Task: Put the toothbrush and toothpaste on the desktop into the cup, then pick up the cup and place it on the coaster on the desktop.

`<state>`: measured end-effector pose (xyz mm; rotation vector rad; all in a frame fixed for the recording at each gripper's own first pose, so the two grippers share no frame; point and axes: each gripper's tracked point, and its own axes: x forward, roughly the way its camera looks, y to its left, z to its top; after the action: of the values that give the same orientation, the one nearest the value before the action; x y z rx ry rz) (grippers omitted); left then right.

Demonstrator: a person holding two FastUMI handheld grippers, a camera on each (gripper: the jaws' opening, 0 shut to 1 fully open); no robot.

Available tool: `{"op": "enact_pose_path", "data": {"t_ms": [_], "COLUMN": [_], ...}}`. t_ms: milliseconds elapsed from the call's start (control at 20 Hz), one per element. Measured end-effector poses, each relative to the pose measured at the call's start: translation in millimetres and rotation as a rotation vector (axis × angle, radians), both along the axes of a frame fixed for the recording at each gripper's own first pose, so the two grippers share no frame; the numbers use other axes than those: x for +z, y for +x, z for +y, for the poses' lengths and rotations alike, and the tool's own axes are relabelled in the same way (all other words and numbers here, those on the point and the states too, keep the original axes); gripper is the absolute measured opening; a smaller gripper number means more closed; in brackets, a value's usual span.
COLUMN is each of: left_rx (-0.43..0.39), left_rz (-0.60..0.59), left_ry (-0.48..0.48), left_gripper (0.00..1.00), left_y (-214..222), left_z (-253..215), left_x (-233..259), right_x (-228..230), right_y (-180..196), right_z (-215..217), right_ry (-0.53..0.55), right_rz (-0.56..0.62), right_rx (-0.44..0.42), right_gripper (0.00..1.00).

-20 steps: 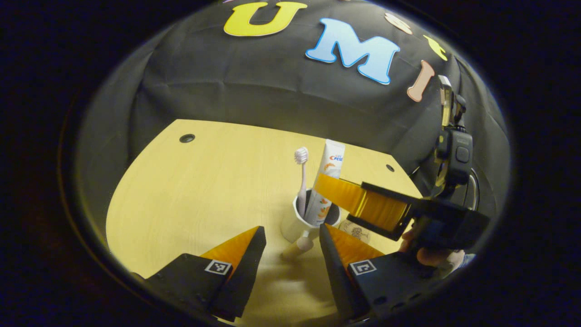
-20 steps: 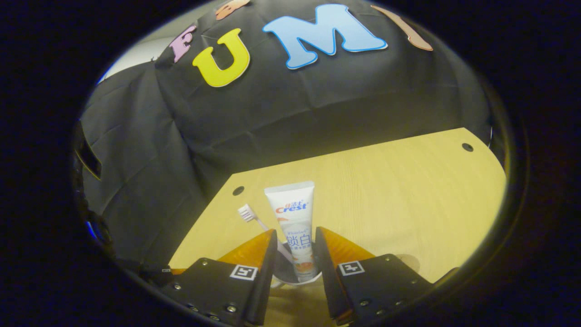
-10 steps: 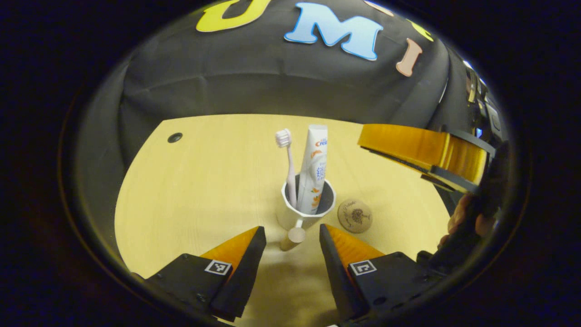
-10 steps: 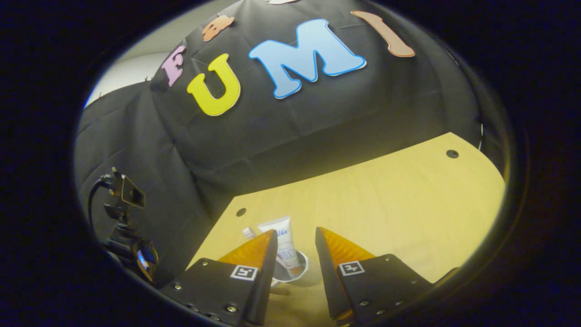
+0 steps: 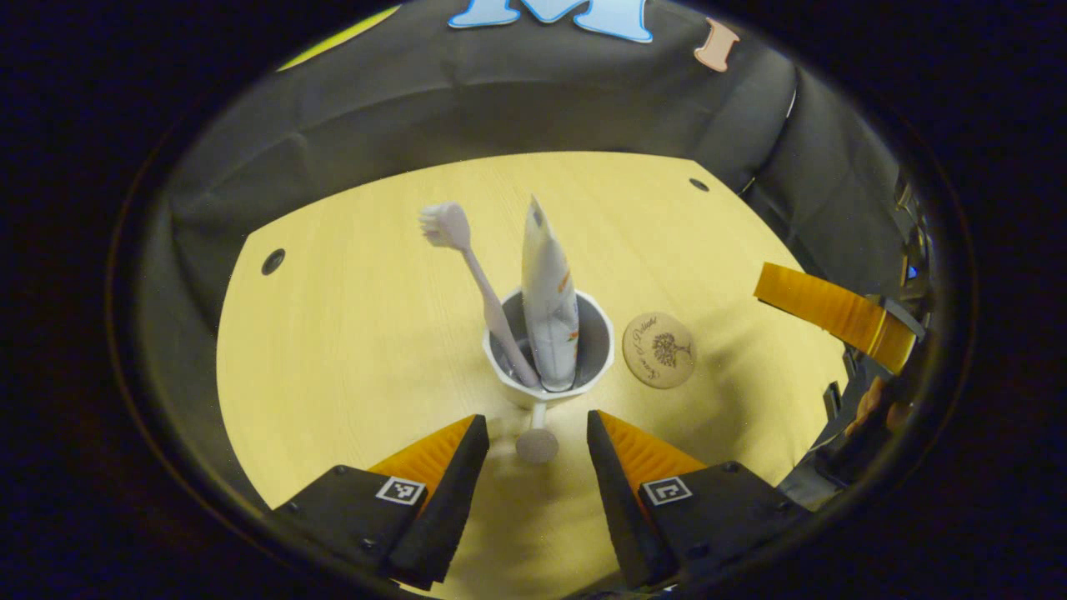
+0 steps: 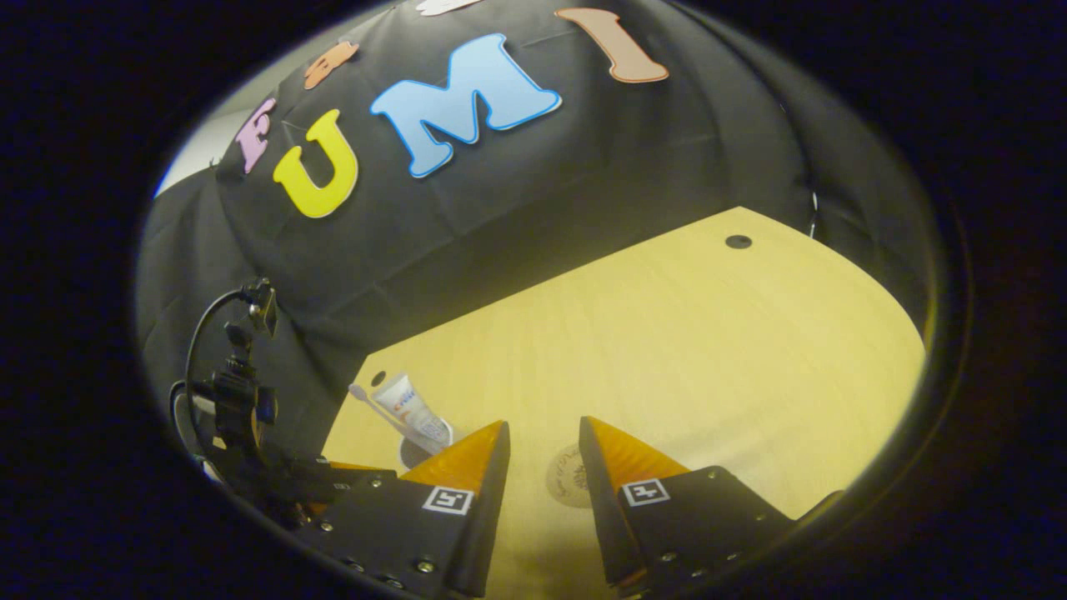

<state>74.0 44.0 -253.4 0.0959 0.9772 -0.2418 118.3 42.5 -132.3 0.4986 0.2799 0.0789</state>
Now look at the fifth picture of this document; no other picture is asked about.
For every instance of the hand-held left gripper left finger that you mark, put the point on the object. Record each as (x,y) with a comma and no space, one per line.
(454,500)

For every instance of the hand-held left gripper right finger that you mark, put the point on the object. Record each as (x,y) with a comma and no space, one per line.
(621,517)

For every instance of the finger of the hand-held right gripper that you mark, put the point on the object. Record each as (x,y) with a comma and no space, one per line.
(834,312)

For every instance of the round wooden coaster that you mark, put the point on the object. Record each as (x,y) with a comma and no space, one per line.
(646,367)

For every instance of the white cup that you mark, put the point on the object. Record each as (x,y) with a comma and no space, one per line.
(593,342)

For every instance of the white toothpaste tube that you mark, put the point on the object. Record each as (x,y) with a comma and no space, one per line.
(550,317)

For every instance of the pink toothbrush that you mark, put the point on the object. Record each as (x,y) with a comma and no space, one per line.
(488,292)

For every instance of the wooden desktop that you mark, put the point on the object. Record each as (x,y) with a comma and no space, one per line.
(350,350)

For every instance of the black backdrop cloth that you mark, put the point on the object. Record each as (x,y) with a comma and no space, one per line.
(500,108)

